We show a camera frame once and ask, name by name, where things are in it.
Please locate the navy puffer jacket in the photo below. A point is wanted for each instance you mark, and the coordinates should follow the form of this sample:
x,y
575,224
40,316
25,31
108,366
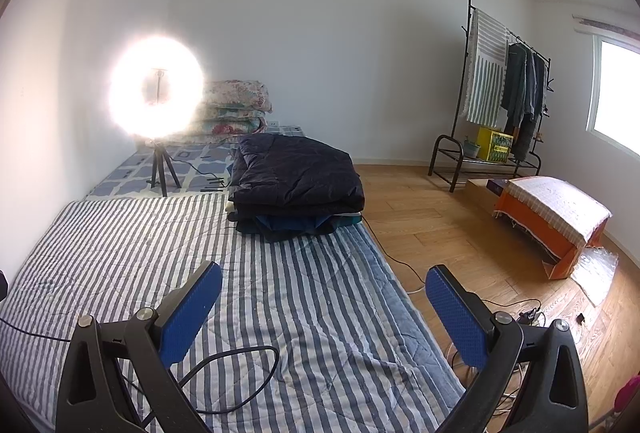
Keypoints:
x,y
295,173

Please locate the white window blind box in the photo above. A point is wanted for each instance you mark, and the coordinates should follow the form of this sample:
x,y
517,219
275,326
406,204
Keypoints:
x,y
605,27

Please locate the striped hanging cloth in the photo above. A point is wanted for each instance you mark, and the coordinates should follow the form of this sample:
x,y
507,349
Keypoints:
x,y
485,73

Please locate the cream garment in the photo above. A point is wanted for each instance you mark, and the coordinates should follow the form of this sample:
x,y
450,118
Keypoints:
x,y
231,212

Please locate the flat cardboard box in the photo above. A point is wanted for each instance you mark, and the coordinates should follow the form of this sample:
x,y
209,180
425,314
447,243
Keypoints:
x,y
477,195

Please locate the dark hanging clothes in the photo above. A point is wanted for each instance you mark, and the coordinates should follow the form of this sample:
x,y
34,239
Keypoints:
x,y
520,88

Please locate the teal garment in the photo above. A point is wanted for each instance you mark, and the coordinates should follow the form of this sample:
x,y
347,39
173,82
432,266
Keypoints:
x,y
290,223

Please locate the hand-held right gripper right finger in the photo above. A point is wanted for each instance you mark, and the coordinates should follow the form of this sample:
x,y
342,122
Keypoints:
x,y
457,318

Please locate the black tripod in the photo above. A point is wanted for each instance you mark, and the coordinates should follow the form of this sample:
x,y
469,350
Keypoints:
x,y
161,163

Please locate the blue patterned bed sheet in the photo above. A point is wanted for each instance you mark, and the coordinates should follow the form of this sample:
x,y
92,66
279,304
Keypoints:
x,y
200,158

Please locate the pink object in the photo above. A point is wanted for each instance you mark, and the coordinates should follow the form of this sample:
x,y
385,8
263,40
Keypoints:
x,y
629,395

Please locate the yellow crate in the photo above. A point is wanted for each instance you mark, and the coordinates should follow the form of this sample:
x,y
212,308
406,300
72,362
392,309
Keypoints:
x,y
492,143

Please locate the orange box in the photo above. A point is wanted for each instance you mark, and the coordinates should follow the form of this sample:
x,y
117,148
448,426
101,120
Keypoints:
x,y
530,223

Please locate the black clothes rack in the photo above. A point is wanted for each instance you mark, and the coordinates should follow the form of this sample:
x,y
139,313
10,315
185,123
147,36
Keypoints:
x,y
469,13

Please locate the green pot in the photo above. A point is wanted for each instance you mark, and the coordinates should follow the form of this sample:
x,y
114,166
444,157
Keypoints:
x,y
471,148

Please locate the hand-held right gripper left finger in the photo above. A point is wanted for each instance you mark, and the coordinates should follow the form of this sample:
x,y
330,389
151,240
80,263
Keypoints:
x,y
192,313

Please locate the white lace cover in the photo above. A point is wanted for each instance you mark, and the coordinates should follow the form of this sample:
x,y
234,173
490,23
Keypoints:
x,y
560,200

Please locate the folded floral quilt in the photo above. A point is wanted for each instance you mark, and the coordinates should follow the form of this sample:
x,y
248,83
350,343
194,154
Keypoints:
x,y
235,98

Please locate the purple box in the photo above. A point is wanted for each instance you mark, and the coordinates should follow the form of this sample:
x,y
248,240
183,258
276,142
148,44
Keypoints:
x,y
496,186

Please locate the small black charger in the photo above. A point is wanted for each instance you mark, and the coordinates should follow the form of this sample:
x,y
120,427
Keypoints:
x,y
581,318

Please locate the window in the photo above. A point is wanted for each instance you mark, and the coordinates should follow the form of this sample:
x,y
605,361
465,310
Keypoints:
x,y
620,93

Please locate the bubble wrap sheet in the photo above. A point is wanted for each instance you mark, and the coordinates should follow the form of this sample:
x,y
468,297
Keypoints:
x,y
595,275

